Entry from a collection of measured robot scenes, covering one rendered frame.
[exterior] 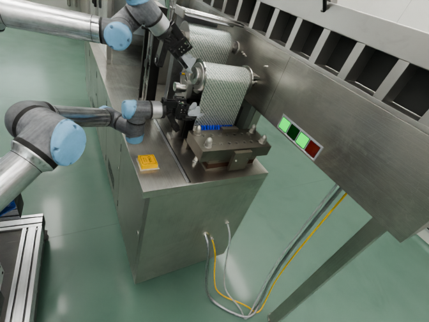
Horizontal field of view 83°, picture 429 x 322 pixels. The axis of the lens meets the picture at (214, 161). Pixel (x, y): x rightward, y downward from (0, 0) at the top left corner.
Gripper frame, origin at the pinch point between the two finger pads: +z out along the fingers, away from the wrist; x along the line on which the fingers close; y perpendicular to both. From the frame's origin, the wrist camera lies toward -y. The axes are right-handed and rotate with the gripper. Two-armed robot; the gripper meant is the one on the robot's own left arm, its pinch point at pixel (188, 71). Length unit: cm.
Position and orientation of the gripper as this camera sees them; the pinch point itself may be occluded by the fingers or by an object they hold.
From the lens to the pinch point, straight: 113.6
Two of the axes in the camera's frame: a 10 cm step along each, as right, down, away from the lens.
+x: -4.4, -6.4, 6.2
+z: 4.8, 4.2, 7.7
